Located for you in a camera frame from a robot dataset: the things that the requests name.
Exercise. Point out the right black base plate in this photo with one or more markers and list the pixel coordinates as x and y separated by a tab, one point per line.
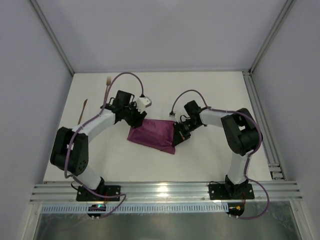
229	191

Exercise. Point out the right corner aluminium post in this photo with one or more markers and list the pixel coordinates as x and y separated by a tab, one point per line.
272	33

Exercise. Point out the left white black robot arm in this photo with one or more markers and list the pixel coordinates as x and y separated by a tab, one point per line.
70	152

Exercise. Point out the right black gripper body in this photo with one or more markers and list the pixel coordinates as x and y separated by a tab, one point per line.
181	132

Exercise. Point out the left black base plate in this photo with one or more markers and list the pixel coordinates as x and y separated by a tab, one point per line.
83	195

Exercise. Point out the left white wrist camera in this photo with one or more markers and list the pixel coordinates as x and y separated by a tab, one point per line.
142	103

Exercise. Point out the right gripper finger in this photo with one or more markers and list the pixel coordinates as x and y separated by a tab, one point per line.
185	135
177	134

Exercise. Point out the right side aluminium rail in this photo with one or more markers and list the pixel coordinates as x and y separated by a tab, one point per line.
272	156

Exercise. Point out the left corner aluminium post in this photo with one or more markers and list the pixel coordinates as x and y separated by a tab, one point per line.
51	35

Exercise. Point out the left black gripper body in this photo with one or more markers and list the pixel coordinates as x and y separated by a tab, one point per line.
136	118

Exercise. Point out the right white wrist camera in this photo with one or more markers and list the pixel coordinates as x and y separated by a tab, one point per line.
176	115

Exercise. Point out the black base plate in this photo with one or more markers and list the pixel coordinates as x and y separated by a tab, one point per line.
83	195
229	191

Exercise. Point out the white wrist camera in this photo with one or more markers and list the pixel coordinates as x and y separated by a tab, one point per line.
142	103
176	115

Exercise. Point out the corner aluminium post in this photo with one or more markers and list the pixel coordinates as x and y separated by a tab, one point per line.
272	33
51	35

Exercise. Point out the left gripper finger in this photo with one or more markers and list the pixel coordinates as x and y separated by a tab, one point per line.
133	124
140	119

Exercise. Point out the aluminium rail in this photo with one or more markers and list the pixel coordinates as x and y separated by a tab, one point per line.
272	156
159	192

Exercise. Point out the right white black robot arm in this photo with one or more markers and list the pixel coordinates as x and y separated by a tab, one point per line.
243	137

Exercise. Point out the front aluminium rail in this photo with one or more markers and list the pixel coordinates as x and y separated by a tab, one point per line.
159	192

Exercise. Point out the grey slotted cable duct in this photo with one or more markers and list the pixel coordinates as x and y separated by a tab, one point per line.
136	208

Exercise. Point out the purple satin napkin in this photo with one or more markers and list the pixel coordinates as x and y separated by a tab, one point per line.
154	133

